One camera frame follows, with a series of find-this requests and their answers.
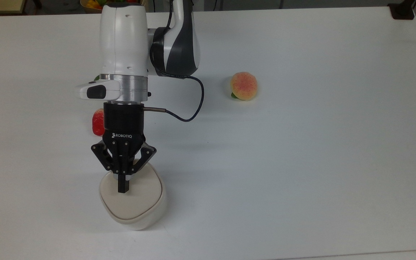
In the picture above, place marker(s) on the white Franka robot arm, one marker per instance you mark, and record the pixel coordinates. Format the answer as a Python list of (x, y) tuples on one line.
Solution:
[(125, 43)]

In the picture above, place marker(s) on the bowl of toy fruit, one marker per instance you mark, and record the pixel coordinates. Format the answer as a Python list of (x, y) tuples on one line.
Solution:
[(91, 4)]

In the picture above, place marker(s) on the green toy lime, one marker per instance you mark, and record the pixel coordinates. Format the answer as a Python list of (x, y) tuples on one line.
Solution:
[(96, 78)]

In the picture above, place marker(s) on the red toy fruit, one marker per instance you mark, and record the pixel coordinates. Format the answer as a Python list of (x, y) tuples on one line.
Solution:
[(98, 122)]

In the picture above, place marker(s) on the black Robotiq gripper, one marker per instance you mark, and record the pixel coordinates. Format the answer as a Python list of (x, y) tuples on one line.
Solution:
[(124, 126)]

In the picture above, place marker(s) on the toy peach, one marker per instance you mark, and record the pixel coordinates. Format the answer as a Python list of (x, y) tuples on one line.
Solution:
[(244, 86)]

